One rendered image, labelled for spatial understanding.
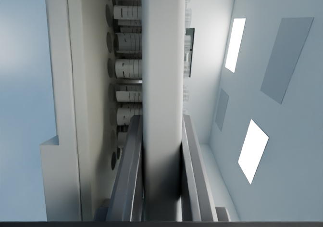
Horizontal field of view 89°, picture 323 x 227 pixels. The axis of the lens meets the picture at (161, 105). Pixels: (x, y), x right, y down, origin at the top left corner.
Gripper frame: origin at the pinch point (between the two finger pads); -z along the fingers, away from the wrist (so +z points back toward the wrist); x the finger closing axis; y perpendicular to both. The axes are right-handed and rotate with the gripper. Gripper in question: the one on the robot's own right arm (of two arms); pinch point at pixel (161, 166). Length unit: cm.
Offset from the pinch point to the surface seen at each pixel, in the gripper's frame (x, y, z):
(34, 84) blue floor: 105, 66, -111
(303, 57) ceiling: -183, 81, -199
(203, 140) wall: -152, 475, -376
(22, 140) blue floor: 105, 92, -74
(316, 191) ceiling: -184, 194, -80
